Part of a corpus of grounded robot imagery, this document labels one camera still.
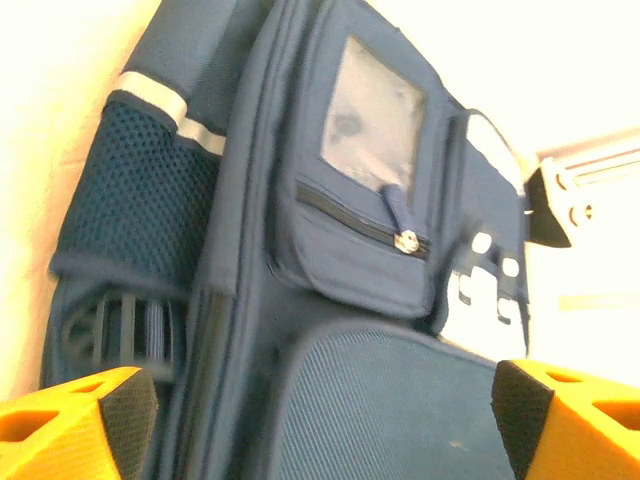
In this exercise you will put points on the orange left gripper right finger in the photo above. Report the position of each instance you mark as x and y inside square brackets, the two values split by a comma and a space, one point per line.
[590, 435]

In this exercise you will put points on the navy blue student backpack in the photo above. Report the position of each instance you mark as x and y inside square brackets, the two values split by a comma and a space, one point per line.
[350, 275]

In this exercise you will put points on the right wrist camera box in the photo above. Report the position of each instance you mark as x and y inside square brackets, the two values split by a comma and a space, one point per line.
[590, 170]

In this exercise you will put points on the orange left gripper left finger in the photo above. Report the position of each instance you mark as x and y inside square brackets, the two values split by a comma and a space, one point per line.
[55, 440]

